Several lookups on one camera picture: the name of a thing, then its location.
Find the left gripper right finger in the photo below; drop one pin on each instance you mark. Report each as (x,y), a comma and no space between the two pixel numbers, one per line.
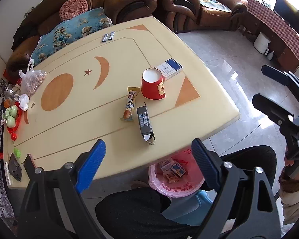
(208,163)

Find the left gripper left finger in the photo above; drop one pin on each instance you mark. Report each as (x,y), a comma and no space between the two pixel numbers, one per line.
(90,166)

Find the black small carton box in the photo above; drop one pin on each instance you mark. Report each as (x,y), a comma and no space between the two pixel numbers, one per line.
(145,125)

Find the orange snack bar wrapper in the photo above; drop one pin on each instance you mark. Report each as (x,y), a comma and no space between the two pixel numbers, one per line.
(131,102)

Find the red paper cup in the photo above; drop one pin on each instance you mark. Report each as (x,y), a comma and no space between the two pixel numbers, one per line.
(152,84)

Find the white blue cigarette box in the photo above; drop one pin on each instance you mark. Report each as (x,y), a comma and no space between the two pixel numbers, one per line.
(169,68)

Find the pink trash bag bin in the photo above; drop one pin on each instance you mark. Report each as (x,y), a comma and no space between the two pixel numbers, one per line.
(176,176)

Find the person right hand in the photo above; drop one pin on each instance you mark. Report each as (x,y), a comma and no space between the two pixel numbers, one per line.
(288,165)

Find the blue plastic stool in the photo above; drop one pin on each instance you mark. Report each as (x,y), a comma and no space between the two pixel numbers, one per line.
(190,210)

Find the person black trouser leg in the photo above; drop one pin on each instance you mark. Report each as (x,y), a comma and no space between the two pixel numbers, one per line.
(137,213)

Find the checkered cloth tv cabinet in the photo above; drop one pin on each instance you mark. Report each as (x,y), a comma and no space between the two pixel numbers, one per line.
(284,40)

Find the red plastic tray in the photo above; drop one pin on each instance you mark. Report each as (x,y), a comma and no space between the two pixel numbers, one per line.
(13,131)

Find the beige wooden table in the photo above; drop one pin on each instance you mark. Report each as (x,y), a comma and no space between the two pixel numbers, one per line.
(85,91)

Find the small white plastic bag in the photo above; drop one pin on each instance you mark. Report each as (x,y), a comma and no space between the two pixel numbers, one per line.
(23,101)

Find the green apple toys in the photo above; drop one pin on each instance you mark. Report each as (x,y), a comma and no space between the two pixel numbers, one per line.
(10,116)

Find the white bucket appliance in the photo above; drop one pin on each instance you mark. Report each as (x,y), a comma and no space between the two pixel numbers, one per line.
(261,43)

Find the clear bag of nuts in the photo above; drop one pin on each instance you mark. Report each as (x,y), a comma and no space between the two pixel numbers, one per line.
(31,80)

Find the glass jar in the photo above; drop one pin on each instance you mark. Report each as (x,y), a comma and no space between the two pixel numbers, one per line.
(11,92)

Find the black tv monitor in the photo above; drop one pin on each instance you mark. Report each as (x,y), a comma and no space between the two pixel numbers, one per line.
(288,12)

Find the silver gum pack left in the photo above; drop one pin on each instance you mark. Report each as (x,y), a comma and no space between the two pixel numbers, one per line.
(104,39)

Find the silver gum pack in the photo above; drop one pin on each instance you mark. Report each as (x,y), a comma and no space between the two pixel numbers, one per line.
(104,39)
(111,36)

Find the silver gum pack right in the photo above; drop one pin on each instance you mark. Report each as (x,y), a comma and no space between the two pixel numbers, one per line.
(111,36)

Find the blue floral sofa cover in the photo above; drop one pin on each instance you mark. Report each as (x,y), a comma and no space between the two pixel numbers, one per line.
(68,32)

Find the pink round cushion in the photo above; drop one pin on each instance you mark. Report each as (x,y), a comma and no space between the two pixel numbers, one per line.
(72,8)

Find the brown leather armchair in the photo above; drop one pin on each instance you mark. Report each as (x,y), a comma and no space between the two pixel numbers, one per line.
(188,15)

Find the brown leather long sofa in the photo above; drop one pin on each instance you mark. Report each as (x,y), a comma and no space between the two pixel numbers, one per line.
(45,16)

